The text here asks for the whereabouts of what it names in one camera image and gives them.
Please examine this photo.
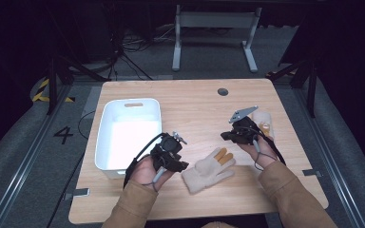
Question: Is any grey gripper wrist cord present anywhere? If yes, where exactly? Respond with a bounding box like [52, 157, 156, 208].
[252, 138, 278, 172]
[142, 166, 168, 193]

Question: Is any black metal stand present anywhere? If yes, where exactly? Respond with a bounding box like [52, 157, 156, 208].
[265, 58, 318, 119]
[45, 55, 110, 116]

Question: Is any white plastic bin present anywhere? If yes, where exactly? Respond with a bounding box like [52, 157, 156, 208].
[94, 98, 163, 181]

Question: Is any grey metal desk frame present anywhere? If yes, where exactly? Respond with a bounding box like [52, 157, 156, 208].
[171, 4, 262, 73]

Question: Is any person's right hand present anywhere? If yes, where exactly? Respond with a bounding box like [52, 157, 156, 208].
[237, 135, 279, 171]

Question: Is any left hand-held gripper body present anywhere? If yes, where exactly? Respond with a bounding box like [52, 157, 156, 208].
[150, 130, 188, 171]

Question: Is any bundle of floor cables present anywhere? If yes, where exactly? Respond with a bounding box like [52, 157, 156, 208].
[108, 24, 177, 82]

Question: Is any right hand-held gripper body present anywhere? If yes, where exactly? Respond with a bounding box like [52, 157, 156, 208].
[227, 104, 262, 145]

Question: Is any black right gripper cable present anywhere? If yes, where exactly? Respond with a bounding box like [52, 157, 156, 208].
[242, 126, 287, 166]

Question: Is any yellow black floor tape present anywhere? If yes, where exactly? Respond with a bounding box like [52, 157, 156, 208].
[31, 78, 76, 104]

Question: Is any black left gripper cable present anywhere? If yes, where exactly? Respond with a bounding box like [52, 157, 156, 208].
[123, 132, 167, 190]

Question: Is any grey left gripper wrist cord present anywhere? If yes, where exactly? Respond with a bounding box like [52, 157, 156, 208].
[142, 166, 168, 193]

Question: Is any person's left hand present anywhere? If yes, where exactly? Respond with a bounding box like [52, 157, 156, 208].
[128, 155, 176, 193]

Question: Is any metal floor rail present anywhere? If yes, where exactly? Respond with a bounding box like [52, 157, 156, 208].
[0, 84, 74, 228]
[292, 86, 365, 228]

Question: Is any beige glove with orange fingers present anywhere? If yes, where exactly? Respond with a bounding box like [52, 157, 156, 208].
[182, 146, 237, 195]

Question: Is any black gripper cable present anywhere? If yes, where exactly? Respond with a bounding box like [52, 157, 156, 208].
[242, 126, 287, 166]
[123, 132, 167, 190]

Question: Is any black floor cable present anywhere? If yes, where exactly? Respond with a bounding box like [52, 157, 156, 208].
[45, 109, 97, 228]

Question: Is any grey right gripper wrist cord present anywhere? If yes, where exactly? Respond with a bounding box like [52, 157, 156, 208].
[252, 138, 278, 172]

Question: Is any metal table bracket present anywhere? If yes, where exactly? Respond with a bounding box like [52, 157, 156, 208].
[301, 168, 323, 178]
[63, 187, 91, 201]

